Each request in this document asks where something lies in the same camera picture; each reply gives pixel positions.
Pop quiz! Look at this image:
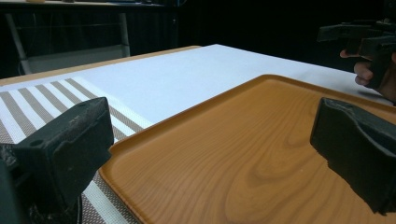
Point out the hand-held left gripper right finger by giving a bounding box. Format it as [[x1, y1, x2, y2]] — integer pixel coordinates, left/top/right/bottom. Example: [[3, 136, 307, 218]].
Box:
[[309, 97, 396, 216]]

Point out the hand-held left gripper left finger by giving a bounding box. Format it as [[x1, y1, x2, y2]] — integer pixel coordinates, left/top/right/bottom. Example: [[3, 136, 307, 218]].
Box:
[[12, 96, 115, 212]]

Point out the grey metal stand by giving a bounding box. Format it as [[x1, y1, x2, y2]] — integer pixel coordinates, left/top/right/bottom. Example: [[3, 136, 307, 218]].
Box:
[[4, 12, 132, 76]]

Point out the wooden tray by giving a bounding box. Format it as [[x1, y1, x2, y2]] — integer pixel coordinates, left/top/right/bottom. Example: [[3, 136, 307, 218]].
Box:
[[98, 74, 396, 224]]

